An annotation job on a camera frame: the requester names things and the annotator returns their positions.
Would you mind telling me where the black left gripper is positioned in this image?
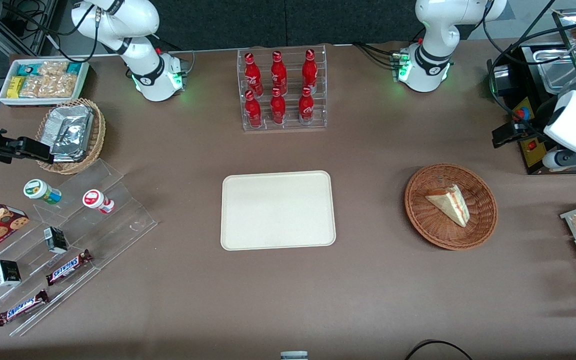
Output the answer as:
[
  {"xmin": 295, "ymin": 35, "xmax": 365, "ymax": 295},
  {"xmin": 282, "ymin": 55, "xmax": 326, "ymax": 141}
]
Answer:
[{"xmin": 492, "ymin": 119, "xmax": 550, "ymax": 149}]

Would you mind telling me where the triangular sandwich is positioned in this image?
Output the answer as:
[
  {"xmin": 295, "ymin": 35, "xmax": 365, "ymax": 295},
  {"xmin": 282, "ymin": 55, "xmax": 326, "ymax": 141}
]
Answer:
[{"xmin": 425, "ymin": 184, "xmax": 470, "ymax": 228}]

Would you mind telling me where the light tan wicker basket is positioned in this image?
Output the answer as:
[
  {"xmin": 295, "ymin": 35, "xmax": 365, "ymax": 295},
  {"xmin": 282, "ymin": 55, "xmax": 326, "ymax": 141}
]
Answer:
[{"xmin": 35, "ymin": 98, "xmax": 107, "ymax": 175}]

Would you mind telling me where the brown round wicker basket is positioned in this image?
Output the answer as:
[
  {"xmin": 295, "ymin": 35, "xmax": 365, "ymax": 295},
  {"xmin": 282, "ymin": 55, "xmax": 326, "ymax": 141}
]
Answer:
[{"xmin": 404, "ymin": 163, "xmax": 499, "ymax": 251}]

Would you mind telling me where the cream plastic tray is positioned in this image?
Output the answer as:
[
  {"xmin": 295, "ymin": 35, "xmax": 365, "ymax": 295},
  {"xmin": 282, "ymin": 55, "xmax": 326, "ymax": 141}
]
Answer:
[{"xmin": 220, "ymin": 170, "xmax": 337, "ymax": 251}]

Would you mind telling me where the black food warmer appliance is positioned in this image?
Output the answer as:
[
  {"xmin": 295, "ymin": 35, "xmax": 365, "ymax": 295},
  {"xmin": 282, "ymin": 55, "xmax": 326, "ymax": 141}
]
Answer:
[{"xmin": 488, "ymin": 10, "xmax": 576, "ymax": 176}]

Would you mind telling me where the silver foil pack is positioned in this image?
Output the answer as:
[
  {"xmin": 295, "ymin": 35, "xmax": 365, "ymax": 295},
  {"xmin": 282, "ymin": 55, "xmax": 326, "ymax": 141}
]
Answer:
[
  {"xmin": 48, "ymin": 104, "xmax": 95, "ymax": 132},
  {"xmin": 50, "ymin": 119, "xmax": 93, "ymax": 162}
]

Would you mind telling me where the green lid yoghurt cup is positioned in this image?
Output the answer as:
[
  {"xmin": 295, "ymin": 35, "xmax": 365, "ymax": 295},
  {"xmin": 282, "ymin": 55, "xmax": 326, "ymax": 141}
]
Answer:
[{"xmin": 23, "ymin": 178, "xmax": 62, "ymax": 206}]

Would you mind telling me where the white rectangular snack bin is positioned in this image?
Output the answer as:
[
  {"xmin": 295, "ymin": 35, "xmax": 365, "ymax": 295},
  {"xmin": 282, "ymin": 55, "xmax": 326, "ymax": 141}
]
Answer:
[{"xmin": 0, "ymin": 58, "xmax": 90, "ymax": 107}]

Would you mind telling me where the yellow snack packet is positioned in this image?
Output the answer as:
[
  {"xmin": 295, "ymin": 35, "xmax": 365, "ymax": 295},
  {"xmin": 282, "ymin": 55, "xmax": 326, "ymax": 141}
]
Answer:
[{"xmin": 7, "ymin": 76, "xmax": 27, "ymax": 99}]

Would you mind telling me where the clear bag of crackers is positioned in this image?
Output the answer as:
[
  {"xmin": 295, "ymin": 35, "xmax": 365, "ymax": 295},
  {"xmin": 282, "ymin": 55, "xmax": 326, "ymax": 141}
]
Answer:
[
  {"xmin": 38, "ymin": 74, "xmax": 77, "ymax": 99},
  {"xmin": 38, "ymin": 61, "xmax": 70, "ymax": 77}
]

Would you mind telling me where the steel warmer pan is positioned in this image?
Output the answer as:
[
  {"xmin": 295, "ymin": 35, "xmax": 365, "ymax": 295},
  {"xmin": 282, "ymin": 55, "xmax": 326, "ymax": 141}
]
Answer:
[{"xmin": 533, "ymin": 47, "xmax": 576, "ymax": 94}]

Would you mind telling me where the red lid yoghurt cup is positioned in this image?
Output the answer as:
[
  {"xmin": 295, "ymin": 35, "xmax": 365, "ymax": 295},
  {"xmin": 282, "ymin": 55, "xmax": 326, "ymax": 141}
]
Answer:
[{"xmin": 82, "ymin": 189, "xmax": 115, "ymax": 215}]

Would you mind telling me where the small black carton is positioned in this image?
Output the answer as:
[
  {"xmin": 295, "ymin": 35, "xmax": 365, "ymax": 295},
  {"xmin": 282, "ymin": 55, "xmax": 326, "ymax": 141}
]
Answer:
[
  {"xmin": 0, "ymin": 259, "xmax": 22, "ymax": 288},
  {"xmin": 43, "ymin": 226, "xmax": 69, "ymax": 255}
]

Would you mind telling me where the clear acrylic stepped display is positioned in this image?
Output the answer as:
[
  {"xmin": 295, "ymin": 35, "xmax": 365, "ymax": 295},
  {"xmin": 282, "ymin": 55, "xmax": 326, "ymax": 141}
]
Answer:
[{"xmin": 0, "ymin": 159, "xmax": 159, "ymax": 337}]

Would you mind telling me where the Snickers chocolate bar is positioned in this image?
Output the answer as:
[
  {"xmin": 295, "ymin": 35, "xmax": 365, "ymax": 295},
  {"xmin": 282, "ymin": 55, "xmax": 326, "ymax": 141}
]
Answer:
[
  {"xmin": 0, "ymin": 289, "xmax": 50, "ymax": 327},
  {"xmin": 45, "ymin": 249, "xmax": 93, "ymax": 286}
]

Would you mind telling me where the red cola bottle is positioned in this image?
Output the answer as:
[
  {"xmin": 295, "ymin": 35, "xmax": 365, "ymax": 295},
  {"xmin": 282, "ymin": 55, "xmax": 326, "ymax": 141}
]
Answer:
[
  {"xmin": 270, "ymin": 87, "xmax": 288, "ymax": 126},
  {"xmin": 298, "ymin": 86, "xmax": 316, "ymax": 126},
  {"xmin": 270, "ymin": 50, "xmax": 289, "ymax": 96},
  {"xmin": 302, "ymin": 48, "xmax": 319, "ymax": 94},
  {"xmin": 244, "ymin": 52, "xmax": 264, "ymax": 97},
  {"xmin": 244, "ymin": 89, "xmax": 264, "ymax": 129}
]

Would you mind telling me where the clear acrylic bottle rack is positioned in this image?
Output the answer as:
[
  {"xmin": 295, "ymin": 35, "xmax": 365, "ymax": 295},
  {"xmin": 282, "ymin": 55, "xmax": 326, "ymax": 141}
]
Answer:
[{"xmin": 237, "ymin": 44, "xmax": 328, "ymax": 132}]

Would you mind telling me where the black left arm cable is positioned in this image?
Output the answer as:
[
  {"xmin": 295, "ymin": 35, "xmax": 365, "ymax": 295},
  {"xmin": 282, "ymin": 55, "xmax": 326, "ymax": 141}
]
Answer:
[{"xmin": 483, "ymin": 0, "xmax": 576, "ymax": 97}]

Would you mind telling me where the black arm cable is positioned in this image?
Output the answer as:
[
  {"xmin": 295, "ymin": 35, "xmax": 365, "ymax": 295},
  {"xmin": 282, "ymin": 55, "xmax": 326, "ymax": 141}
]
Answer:
[
  {"xmin": 0, "ymin": 0, "xmax": 101, "ymax": 63},
  {"xmin": 483, "ymin": 0, "xmax": 576, "ymax": 97}
]

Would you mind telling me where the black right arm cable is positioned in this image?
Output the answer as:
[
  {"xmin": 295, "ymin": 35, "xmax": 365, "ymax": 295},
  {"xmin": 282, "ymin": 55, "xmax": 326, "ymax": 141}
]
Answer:
[{"xmin": 0, "ymin": 0, "xmax": 101, "ymax": 63}]

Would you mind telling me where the black base cable bundle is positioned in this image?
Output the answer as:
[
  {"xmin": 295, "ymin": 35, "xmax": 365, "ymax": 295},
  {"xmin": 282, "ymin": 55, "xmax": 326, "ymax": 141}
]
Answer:
[{"xmin": 353, "ymin": 41, "xmax": 401, "ymax": 69}]

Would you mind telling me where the black cable loop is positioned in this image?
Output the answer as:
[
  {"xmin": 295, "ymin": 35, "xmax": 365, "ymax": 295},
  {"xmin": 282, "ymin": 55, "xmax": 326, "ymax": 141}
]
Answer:
[{"xmin": 404, "ymin": 340, "xmax": 474, "ymax": 360}]

